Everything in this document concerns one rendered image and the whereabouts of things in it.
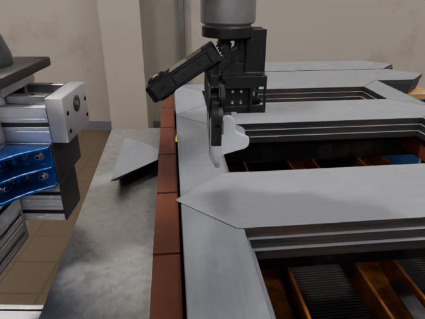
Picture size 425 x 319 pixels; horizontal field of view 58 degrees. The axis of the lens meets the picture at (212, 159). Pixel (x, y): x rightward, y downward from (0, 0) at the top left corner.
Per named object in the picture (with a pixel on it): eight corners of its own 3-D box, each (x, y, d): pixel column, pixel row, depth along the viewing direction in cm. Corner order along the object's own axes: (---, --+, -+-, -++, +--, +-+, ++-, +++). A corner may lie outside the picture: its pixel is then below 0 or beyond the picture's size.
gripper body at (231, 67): (265, 118, 54) (271, 28, 49) (205, 119, 53) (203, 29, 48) (254, 102, 61) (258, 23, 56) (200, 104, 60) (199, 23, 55)
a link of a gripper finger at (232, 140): (249, 173, 58) (252, 116, 54) (211, 175, 58) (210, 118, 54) (246, 165, 61) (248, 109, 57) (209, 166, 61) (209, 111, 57)
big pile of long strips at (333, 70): (382, 72, 185) (385, 59, 183) (434, 93, 149) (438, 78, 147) (221, 76, 178) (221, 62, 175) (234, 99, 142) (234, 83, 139)
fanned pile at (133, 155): (162, 137, 137) (161, 126, 136) (159, 191, 102) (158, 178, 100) (127, 138, 136) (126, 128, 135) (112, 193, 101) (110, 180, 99)
